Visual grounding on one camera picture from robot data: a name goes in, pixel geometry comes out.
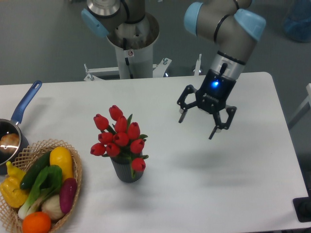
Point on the white furniture leg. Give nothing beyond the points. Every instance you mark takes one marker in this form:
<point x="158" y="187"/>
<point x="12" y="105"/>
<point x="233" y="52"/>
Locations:
<point x="301" y="110"/>

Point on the red tulip bouquet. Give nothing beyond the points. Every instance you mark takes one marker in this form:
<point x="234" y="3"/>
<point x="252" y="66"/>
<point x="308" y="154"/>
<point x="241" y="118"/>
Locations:
<point x="123" y="136"/>

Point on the white metal base frame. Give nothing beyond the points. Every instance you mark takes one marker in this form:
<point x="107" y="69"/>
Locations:
<point x="159" y="70"/>

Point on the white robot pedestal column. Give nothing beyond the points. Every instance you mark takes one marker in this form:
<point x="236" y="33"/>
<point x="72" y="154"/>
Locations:
<point x="134" y="45"/>

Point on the yellow bell pepper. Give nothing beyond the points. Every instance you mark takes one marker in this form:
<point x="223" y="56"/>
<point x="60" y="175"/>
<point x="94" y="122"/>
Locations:
<point x="10" y="187"/>

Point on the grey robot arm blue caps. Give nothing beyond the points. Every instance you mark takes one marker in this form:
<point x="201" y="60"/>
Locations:
<point x="228" y="23"/>

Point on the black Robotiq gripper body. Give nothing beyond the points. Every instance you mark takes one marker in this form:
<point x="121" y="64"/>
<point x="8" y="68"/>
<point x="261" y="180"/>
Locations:
<point x="214" y="91"/>

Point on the blue handled saucepan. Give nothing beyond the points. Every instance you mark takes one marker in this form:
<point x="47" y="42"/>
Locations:
<point x="8" y="126"/>

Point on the yellow squash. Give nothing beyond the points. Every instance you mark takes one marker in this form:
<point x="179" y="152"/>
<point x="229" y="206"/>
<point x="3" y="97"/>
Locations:
<point x="61" y="156"/>

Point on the green bok choy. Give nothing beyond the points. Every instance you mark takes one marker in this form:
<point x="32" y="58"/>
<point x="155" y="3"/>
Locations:
<point x="47" y="183"/>

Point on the beige garlic bulb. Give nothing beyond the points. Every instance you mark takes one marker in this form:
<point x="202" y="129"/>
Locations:
<point x="52" y="208"/>

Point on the black device at table edge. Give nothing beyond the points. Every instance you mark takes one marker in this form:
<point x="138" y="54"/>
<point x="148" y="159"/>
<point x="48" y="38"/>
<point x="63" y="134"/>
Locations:
<point x="302" y="208"/>

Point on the orange fruit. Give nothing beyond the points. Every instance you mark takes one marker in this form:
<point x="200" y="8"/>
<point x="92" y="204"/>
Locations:
<point x="38" y="222"/>

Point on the green cucumber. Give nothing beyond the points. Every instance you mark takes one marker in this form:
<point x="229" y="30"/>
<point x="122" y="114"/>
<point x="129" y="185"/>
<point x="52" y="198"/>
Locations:
<point x="40" y="163"/>

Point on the blue translucent container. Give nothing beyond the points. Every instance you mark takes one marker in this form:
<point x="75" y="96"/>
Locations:
<point x="297" y="22"/>

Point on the brown bread roll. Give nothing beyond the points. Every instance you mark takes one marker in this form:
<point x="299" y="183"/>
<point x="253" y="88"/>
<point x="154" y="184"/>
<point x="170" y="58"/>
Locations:
<point x="9" y="141"/>

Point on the purple sweet potato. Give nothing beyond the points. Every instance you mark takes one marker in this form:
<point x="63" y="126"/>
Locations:
<point x="67" y="194"/>

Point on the dark grey ribbed vase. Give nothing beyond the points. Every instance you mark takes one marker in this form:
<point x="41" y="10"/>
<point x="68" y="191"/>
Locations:
<point x="129" y="168"/>

